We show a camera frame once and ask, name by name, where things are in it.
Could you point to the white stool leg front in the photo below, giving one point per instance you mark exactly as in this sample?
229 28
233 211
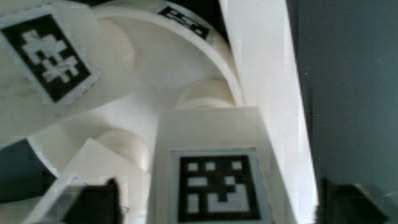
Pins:
112 158

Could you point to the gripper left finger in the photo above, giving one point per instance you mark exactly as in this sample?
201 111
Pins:
85 206

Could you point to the white L-shaped fence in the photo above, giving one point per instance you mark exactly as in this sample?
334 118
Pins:
256 21

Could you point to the white stool leg back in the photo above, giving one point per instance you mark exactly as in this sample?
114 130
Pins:
208 184

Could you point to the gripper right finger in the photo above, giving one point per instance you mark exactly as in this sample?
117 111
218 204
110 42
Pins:
346 207

